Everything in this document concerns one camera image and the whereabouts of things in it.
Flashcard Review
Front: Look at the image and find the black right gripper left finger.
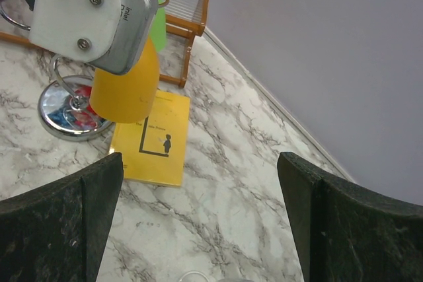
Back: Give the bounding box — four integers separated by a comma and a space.
1, 153, 124, 281

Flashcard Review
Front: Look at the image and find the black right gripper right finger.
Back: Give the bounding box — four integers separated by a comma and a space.
277, 152, 422, 281

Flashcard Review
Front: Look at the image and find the orange plastic wine glass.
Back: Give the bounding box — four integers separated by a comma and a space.
89, 0, 188, 123

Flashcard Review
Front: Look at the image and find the green plastic wine glass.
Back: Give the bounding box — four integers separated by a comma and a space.
149, 7, 167, 52

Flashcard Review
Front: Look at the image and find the chrome wine glass rack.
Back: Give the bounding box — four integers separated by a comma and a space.
0, 0, 170, 141

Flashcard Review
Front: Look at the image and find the wooden dish rack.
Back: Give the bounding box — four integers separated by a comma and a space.
1, 0, 209, 88

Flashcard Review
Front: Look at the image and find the yellow Little Prince book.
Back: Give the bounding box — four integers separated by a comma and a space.
109, 90, 190, 187

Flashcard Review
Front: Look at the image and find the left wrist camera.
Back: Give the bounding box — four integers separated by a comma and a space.
28, 0, 158, 75

